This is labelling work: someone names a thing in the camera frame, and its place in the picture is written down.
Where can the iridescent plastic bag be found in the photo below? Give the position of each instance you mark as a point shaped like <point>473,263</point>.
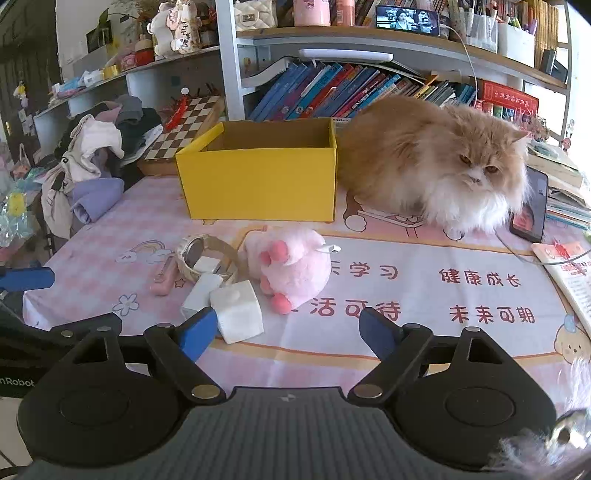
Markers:
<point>16,217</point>

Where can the white rabbit ornament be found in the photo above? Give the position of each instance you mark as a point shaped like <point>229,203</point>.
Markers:
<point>178,27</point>

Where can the smartphone showing video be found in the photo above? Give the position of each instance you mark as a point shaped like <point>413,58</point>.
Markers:
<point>406,19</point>

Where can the row of colourful leaning books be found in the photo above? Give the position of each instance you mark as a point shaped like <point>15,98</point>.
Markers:
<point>332,90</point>

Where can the fluffy orange cat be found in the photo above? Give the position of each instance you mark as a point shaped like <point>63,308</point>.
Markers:
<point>415,157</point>

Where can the pile of clothes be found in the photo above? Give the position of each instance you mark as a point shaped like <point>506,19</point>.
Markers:
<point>87,157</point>

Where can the lavender garment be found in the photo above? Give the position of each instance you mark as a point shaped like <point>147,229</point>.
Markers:
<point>99,198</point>

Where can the white printed booklet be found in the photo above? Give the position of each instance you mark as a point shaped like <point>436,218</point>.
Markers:
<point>572,281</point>

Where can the white quilted handbag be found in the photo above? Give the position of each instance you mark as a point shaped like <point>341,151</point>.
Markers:
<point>254,16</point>

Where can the red tassel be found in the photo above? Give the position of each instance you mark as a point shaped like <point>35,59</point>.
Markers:
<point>175,113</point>

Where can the red printed box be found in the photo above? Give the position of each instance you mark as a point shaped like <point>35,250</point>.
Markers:
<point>508,98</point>

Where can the pink checked tablecloth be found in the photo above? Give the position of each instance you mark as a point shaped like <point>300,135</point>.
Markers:
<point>415,332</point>

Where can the black smartphone on table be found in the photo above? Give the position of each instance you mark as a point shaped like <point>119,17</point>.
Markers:
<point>531,207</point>

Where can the pink cup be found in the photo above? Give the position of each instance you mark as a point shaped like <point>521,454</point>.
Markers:
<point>311,13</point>

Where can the cream wristwatch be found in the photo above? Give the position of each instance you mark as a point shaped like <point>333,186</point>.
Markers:
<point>226,251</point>

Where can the white lamp bar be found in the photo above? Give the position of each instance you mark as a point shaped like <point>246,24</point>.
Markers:
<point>346,55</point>

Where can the white shelf unit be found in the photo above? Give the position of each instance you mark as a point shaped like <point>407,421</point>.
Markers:
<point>228,69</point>

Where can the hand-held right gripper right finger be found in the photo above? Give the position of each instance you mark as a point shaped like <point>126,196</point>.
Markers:
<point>378,332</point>

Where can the stack of flat books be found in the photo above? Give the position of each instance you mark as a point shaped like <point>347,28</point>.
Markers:
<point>563,194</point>

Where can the pink pig plush toy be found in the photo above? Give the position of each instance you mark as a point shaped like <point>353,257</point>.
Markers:
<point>300,267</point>

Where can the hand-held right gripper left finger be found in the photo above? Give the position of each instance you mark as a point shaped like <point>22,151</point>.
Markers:
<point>198,334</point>

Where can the yellow cardboard box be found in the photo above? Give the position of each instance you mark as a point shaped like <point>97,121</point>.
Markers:
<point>258,184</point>

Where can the white cube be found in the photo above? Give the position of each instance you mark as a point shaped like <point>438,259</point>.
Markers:
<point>238,314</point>

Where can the wooden chess board box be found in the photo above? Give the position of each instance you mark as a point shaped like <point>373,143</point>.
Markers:
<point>180,134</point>

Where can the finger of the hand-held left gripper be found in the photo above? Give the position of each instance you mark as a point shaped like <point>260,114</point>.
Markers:
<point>41,339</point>
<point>27,279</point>

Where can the dark clothing pile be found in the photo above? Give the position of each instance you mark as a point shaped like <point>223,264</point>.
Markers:
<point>138,124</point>

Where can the white pen holder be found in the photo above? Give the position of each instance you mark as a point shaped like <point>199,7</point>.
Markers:
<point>516,44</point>

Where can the white charger block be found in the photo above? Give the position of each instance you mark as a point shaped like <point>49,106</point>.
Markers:
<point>198,295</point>

